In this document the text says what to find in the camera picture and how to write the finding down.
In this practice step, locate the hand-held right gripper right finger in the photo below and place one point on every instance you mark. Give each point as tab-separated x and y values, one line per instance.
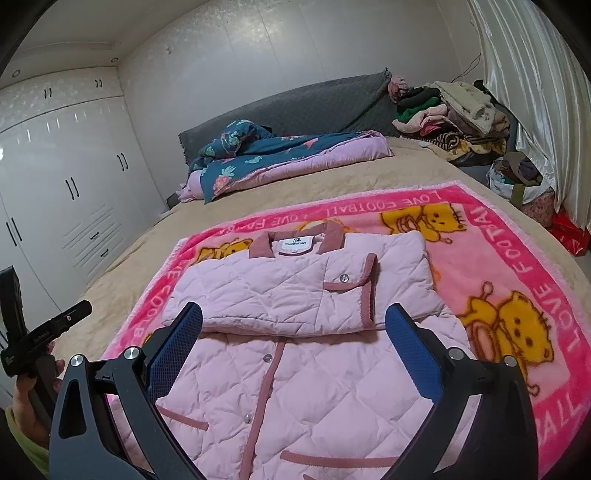
411	350

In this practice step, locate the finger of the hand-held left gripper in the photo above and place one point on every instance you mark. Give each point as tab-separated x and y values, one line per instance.
60	323

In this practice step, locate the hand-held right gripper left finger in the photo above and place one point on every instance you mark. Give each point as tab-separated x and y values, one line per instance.
178	344

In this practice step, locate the pink quilted jacket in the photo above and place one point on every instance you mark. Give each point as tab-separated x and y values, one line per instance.
277	392

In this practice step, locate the person's left forearm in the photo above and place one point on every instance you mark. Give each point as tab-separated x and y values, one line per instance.
27	457

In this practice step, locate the white bag of clothes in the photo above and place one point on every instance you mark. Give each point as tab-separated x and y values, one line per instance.
501	182

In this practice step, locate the pile of folded clothes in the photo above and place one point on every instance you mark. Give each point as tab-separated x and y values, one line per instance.
452	124

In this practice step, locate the person's left hand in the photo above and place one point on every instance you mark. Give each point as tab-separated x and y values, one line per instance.
27	410

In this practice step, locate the white wardrobe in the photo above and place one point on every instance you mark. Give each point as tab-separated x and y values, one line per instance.
55	184

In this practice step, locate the dark bedside table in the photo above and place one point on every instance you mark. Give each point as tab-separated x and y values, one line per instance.
171	202

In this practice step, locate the pink printed blanket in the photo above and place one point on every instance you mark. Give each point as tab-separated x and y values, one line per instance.
508	230

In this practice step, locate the floral bag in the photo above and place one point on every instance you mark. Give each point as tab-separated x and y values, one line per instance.
540	210

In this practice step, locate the bed with beige cover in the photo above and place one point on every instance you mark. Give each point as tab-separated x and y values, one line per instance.
300	194

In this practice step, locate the red bag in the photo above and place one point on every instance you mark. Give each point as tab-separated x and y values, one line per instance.
570	230

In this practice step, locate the blue floral quilt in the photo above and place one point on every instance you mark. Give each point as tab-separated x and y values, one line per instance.
258	152

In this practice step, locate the pink crumpled cloth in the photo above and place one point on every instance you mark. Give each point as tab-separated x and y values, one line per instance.
399	88

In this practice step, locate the grey padded headboard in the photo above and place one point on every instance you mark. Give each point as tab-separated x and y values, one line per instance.
314	106

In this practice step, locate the shiny cream curtain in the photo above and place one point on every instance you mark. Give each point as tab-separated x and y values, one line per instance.
545	92

